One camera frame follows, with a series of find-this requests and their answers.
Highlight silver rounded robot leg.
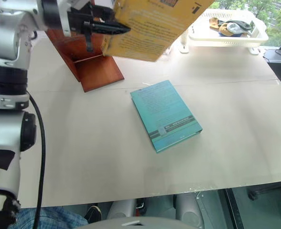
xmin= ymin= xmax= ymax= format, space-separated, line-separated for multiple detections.
xmin=106 ymin=198 xmax=138 ymax=219
xmin=174 ymin=192 xmax=223 ymax=229

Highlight wooden bookshelf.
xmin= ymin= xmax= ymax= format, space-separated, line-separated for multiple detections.
xmin=46 ymin=28 xmax=125 ymax=93

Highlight black chair base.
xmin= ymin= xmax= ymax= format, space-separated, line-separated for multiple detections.
xmin=247 ymin=180 xmax=281 ymax=206

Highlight grey sock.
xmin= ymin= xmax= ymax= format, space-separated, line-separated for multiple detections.
xmin=226 ymin=22 xmax=245 ymax=34

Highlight yellow book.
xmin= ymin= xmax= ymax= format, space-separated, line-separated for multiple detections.
xmin=101 ymin=0 xmax=216 ymax=63

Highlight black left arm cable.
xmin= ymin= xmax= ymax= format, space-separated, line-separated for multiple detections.
xmin=26 ymin=90 xmax=47 ymax=229

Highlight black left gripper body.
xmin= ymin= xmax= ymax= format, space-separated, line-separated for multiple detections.
xmin=67 ymin=4 xmax=95 ymax=34

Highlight silver robot torso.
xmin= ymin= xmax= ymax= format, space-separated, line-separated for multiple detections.
xmin=75 ymin=216 xmax=200 ymax=229

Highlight teal book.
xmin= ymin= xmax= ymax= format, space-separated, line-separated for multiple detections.
xmin=130 ymin=80 xmax=203 ymax=154

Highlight black table frame bar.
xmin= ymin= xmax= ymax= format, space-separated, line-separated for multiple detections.
xmin=222 ymin=187 xmax=245 ymax=229

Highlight black shoe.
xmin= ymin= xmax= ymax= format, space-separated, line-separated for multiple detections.
xmin=84 ymin=205 xmax=103 ymax=224

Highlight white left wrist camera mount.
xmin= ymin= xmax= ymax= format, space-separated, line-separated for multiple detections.
xmin=56 ymin=0 xmax=93 ymax=38

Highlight dark green sock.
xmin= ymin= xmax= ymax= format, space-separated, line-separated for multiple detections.
xmin=228 ymin=20 xmax=253 ymax=31

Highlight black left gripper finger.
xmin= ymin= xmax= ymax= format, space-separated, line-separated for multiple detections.
xmin=92 ymin=5 xmax=116 ymax=21
xmin=83 ymin=20 xmax=131 ymax=36

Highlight white plastic basket rack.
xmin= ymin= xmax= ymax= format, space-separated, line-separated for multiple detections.
xmin=178 ymin=8 xmax=270 ymax=56

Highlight items inside basket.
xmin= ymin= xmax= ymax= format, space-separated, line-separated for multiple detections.
xmin=209 ymin=17 xmax=234 ymax=37

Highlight blue plaid trouser leg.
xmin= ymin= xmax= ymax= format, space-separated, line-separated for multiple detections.
xmin=10 ymin=206 xmax=89 ymax=229

